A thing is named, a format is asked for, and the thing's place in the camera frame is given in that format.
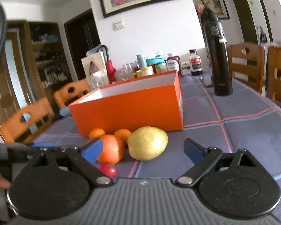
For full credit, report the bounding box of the small orange left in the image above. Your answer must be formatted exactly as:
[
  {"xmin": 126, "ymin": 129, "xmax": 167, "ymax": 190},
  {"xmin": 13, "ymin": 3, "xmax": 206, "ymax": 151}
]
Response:
[{"xmin": 88, "ymin": 128, "xmax": 105, "ymax": 140}]

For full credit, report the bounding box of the red tomato round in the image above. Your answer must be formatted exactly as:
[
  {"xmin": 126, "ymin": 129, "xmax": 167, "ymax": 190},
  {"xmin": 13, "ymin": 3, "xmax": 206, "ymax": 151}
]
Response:
[{"xmin": 99, "ymin": 163, "xmax": 118, "ymax": 179}]

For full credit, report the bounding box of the small orange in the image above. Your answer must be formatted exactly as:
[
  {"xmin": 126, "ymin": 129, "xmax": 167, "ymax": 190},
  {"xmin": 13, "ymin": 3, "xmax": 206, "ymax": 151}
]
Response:
[
  {"xmin": 114, "ymin": 128, "xmax": 131, "ymax": 145},
  {"xmin": 88, "ymin": 128, "xmax": 105, "ymax": 140}
]

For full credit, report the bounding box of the black thermos bottle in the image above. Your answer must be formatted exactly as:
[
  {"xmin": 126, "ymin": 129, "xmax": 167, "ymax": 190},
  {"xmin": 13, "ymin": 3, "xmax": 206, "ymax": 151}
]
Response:
[{"xmin": 201, "ymin": 6, "xmax": 232, "ymax": 96}]

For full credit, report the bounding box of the wooden chair right near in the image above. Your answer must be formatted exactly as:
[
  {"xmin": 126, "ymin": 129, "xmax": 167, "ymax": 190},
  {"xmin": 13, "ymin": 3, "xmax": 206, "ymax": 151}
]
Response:
[{"xmin": 267, "ymin": 46, "xmax": 281, "ymax": 107}]

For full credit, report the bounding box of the dark liquid bottle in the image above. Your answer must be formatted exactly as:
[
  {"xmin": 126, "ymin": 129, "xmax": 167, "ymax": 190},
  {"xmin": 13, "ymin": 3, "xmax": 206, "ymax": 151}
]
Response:
[{"xmin": 189, "ymin": 49, "xmax": 203, "ymax": 76}]

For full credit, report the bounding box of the small orange middle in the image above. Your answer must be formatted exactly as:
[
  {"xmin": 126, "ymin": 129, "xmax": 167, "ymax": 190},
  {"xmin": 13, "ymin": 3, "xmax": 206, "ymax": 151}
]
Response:
[{"xmin": 114, "ymin": 128, "xmax": 131, "ymax": 145}]

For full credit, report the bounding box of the wooden display cabinet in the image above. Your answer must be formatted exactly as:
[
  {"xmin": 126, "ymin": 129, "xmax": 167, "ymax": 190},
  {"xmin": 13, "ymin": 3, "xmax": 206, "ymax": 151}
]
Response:
[{"xmin": 6, "ymin": 20, "xmax": 72, "ymax": 113}]

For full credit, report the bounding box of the framed picture right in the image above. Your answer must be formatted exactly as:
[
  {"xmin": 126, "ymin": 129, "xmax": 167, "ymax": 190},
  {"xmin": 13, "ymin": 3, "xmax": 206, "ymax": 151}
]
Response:
[{"xmin": 193, "ymin": 0, "xmax": 230, "ymax": 20}]

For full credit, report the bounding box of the red folded umbrella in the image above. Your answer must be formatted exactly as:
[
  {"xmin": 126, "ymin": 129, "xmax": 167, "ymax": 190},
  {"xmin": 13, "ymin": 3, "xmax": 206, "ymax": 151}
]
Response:
[{"xmin": 98, "ymin": 45, "xmax": 116, "ymax": 83}]

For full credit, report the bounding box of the wooden chair right far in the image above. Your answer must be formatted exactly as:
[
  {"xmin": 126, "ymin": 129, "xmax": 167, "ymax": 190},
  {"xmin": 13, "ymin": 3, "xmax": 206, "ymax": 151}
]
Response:
[{"xmin": 228, "ymin": 42, "xmax": 265, "ymax": 94}]

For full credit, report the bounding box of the wooden chair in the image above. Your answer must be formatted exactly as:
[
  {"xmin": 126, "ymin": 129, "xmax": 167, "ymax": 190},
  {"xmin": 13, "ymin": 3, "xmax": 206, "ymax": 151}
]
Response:
[
  {"xmin": 54, "ymin": 79, "xmax": 91, "ymax": 109},
  {"xmin": 267, "ymin": 46, "xmax": 281, "ymax": 107},
  {"xmin": 0, "ymin": 97, "xmax": 54, "ymax": 143},
  {"xmin": 228, "ymin": 42, "xmax": 265, "ymax": 94}
]

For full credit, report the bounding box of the yellow green mug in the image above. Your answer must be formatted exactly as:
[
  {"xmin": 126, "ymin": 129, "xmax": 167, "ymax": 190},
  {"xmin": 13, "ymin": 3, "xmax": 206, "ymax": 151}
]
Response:
[{"xmin": 132, "ymin": 66, "xmax": 154, "ymax": 78}]

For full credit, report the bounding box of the white paper bag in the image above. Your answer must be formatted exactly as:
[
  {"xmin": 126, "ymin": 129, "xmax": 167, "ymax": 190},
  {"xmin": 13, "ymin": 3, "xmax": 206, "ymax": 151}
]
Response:
[{"xmin": 81, "ymin": 51, "xmax": 110, "ymax": 89}]

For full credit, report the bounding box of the orange cardboard box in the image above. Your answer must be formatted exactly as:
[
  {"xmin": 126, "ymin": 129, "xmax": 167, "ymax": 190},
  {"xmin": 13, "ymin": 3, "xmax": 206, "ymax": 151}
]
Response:
[{"xmin": 69, "ymin": 71, "xmax": 183, "ymax": 137}]

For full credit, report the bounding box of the smartphone on table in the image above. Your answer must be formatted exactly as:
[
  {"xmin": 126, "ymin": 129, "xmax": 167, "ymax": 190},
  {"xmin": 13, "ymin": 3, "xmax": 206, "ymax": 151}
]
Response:
[{"xmin": 201, "ymin": 75, "xmax": 214, "ymax": 87}]

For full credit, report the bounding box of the teal bowl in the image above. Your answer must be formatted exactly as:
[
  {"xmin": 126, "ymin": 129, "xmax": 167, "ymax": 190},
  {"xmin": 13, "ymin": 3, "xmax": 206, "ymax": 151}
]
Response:
[{"xmin": 146, "ymin": 57, "xmax": 166, "ymax": 67}]

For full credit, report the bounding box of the large orange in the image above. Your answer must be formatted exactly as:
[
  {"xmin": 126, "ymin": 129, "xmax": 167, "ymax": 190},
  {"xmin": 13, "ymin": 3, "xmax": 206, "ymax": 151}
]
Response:
[{"xmin": 96, "ymin": 135, "xmax": 125, "ymax": 164}]

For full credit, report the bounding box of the wooden chair left near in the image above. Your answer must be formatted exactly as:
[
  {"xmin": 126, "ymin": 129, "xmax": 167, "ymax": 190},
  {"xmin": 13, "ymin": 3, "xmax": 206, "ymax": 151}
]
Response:
[{"xmin": 0, "ymin": 97, "xmax": 54, "ymax": 143}]

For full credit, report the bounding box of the plaid blue tablecloth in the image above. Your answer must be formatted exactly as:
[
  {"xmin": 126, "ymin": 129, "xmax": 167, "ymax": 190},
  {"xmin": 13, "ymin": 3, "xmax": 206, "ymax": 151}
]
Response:
[{"xmin": 30, "ymin": 71, "xmax": 281, "ymax": 225}]

